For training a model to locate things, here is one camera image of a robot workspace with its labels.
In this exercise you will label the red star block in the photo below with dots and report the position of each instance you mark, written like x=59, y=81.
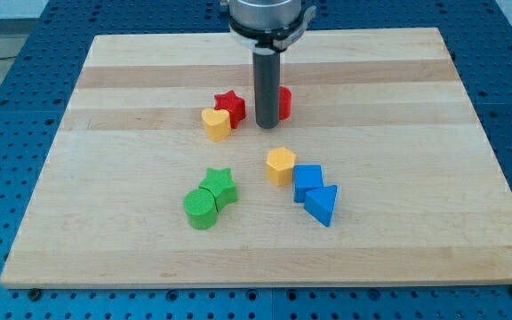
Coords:
x=234, y=104

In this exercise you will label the red circle block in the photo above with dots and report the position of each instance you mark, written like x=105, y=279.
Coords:
x=285, y=103

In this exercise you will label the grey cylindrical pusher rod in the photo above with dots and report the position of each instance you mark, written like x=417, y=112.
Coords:
x=266, y=73

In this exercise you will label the green star block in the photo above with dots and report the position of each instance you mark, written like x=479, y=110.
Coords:
x=220, y=183

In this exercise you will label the wooden board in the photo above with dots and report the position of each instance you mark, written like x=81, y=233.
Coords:
x=421, y=197

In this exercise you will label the blue square block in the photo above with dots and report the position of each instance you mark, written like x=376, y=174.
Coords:
x=306, y=177

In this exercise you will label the green circle block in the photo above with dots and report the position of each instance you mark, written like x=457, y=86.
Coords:
x=200, y=207

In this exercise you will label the yellow heart block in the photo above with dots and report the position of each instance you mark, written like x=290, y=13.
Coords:
x=216, y=123

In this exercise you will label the yellow hexagon block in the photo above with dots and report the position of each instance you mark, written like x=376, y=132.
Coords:
x=279, y=166

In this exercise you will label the blue triangle block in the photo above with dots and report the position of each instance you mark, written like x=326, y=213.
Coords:
x=320, y=203

